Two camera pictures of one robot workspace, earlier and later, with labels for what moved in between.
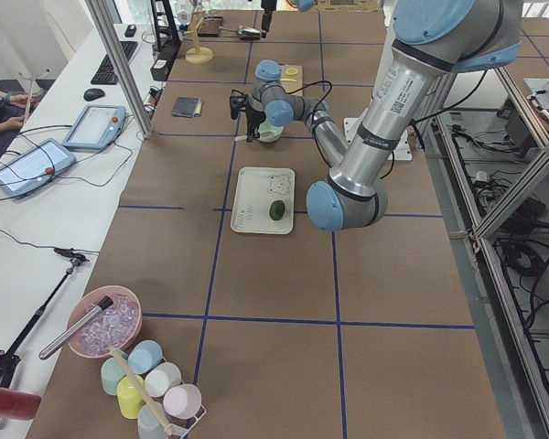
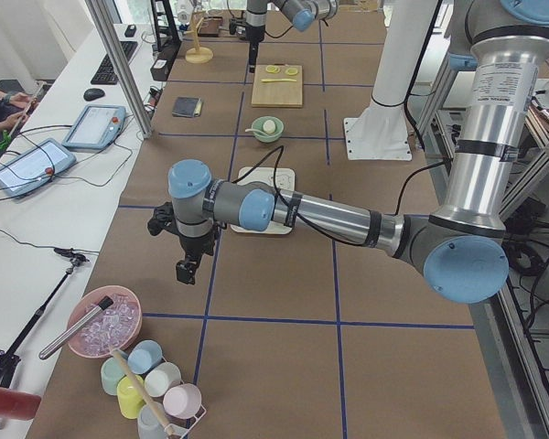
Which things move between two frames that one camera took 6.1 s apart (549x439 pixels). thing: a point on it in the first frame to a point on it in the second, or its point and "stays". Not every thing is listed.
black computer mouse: x=92 y=93 stays
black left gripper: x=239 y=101 to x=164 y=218
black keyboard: x=105 y=74 stays
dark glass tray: x=209 y=26 stays
